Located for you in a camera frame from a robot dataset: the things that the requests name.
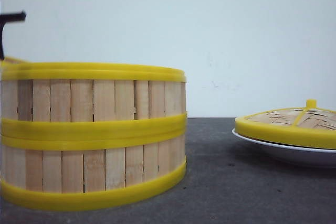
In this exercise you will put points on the bamboo steamer drawer yellow rims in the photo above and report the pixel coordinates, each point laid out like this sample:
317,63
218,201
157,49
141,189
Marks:
72,106

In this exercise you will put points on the woven bamboo steamer lid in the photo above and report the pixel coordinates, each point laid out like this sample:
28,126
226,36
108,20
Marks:
309,126

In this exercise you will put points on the white ceramic plate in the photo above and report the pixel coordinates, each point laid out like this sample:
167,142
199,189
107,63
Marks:
300,156

